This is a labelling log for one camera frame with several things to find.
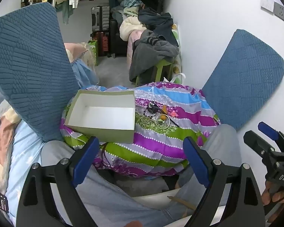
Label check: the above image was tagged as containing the orange gourd pendant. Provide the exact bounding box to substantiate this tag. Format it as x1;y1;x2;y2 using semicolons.
160;105;168;121

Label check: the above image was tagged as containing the black rhinestone hair clip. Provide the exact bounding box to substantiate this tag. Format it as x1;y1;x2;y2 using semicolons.
149;102;179;127

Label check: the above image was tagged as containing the black spiral hair tie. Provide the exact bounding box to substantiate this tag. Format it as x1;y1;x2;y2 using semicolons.
145;104;158;115

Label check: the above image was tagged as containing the person right hand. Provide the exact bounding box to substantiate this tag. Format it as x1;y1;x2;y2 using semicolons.
261;181;284;223

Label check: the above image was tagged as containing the blue quilted slipper right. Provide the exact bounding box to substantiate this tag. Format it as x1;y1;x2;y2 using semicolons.
202;29;284;130

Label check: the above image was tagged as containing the blue quilted slipper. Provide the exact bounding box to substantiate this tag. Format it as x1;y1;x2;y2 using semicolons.
0;3;79;141
202;29;284;130

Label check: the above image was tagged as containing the colourful striped floral quilt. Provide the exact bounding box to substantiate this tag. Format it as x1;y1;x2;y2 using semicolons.
60;82;221;178

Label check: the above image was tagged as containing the green cardboard box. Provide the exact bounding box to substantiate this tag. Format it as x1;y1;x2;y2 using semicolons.
65;90;135;144

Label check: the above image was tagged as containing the green plastic stool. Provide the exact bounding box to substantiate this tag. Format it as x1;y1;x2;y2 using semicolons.
135;59;173;87

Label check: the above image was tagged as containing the light blue cloth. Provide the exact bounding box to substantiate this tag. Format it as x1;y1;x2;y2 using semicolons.
71;59;99;88

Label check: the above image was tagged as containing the grey blanket on stool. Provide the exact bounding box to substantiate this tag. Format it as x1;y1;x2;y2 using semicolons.
129;29;179;84

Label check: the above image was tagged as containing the blue quilted slipper left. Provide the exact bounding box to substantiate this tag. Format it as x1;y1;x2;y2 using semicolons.
0;3;79;141

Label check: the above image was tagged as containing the pink pillow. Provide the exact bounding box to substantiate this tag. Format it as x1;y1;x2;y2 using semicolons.
64;43;87;63

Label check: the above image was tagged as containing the green printed bag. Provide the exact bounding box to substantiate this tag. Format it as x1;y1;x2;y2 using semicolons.
88;40;98;66

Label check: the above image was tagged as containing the pile of clothes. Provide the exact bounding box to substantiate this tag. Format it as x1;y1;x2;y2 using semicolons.
109;0;179;46

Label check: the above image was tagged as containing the red orange crate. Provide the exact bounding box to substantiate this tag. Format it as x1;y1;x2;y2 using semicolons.
93;32;109;55

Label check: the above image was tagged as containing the black suitcase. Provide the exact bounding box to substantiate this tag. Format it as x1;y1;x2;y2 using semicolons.
91;6;110;32

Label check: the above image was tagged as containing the white bag handle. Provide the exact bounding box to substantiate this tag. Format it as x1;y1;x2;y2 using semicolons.
164;73;186;84

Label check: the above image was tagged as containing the grey wall socket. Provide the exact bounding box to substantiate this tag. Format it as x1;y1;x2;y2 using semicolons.
273;2;284;21

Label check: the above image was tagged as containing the white wall switch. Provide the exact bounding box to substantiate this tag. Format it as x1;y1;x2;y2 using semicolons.
260;0;275;13

